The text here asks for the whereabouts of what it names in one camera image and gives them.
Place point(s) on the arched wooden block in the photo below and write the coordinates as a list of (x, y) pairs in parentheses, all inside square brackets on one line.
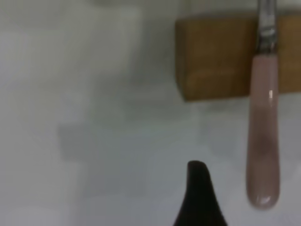
[(211, 58)]

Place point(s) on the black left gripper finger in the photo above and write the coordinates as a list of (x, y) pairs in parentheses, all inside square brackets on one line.
[(200, 202)]

